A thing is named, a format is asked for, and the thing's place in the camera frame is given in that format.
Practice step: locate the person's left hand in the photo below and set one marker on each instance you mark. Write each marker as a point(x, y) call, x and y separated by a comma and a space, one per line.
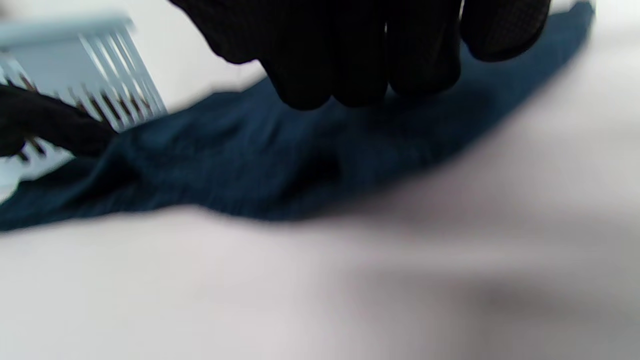
point(50, 125)

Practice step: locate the dark teal shorts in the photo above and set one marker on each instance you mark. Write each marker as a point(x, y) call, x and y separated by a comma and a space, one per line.
point(250, 165)

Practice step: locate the person's right hand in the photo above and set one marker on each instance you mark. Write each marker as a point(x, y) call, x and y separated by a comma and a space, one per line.
point(350, 45)

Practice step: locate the light blue plastic basket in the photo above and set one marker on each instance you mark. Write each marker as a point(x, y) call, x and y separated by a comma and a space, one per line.
point(60, 55)

